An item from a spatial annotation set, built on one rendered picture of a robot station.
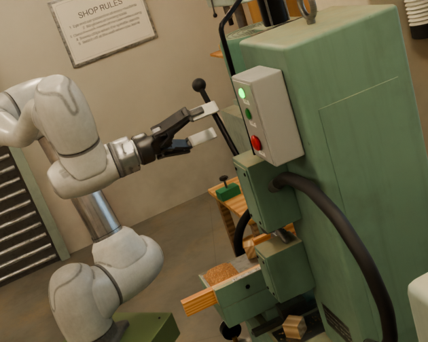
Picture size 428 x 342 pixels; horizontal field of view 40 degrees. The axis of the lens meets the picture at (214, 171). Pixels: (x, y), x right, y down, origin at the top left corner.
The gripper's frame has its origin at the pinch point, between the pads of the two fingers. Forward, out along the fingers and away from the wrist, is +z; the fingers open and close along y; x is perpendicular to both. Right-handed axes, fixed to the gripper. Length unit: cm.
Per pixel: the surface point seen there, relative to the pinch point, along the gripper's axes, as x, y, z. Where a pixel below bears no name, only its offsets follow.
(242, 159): -20.7, 21.7, -3.7
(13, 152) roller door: 147, -236, -71
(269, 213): -32.5, 18.6, -3.3
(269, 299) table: -42.9, -18.9, -3.7
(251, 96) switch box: -18.9, 43.0, -3.0
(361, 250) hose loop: -50, 42, 1
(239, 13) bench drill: 138, -163, 90
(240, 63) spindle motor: 1.1, 19.6, 6.9
